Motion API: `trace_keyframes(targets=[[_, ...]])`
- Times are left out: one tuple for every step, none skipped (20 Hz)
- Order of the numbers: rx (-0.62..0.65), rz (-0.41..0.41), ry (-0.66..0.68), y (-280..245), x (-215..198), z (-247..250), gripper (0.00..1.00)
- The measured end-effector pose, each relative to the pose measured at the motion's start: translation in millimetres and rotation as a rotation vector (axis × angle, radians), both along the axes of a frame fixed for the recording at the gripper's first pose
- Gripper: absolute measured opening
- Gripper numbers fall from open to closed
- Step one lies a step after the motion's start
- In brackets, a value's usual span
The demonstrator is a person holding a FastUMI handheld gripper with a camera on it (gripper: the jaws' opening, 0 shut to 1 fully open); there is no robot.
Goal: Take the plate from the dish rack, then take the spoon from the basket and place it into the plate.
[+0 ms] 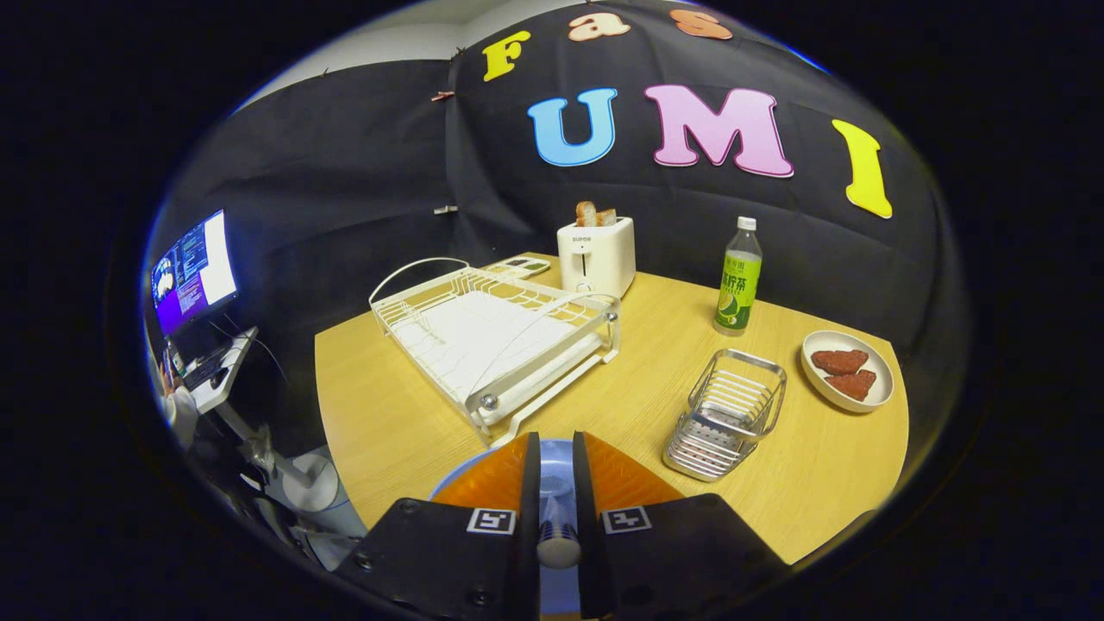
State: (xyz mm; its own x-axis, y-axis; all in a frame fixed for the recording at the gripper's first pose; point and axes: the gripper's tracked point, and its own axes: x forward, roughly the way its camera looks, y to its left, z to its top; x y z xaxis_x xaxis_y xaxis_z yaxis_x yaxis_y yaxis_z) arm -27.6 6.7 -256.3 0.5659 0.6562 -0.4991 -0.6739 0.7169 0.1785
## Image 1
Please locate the green label drink bottle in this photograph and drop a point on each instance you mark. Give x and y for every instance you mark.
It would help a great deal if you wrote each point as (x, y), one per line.
(738, 293)

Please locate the black backdrop cloth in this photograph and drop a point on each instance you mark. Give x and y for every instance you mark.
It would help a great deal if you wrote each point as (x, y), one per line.
(362, 155)

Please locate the white shallow dish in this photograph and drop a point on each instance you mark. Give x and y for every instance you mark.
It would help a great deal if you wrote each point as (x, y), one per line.
(824, 392)

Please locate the toast bread slice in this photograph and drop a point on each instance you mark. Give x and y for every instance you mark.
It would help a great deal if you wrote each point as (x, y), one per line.
(607, 217)
(586, 214)

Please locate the white toaster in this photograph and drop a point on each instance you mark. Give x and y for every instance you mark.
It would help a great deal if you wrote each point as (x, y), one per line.
(595, 259)

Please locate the white standing desk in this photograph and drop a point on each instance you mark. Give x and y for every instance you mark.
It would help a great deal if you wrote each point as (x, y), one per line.
(237, 362)

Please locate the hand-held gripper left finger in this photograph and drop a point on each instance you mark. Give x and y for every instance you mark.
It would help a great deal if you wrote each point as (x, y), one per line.
(431, 552)

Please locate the red meat piece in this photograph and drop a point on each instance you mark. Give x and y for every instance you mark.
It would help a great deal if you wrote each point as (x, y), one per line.
(839, 361)
(852, 385)

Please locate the blue plate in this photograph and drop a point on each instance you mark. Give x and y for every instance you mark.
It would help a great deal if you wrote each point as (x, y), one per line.
(556, 457)

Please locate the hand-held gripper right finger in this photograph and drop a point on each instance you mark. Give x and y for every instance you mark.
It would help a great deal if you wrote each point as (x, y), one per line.
(681, 552)

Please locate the black keyboard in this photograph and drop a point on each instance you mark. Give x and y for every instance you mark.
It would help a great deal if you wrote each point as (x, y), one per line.
(205, 369)

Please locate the computer monitor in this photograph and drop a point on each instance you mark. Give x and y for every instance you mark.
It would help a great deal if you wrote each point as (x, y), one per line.
(194, 272)

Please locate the divided seasoning tray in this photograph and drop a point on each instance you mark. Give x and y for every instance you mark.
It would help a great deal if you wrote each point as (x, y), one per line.
(517, 266)

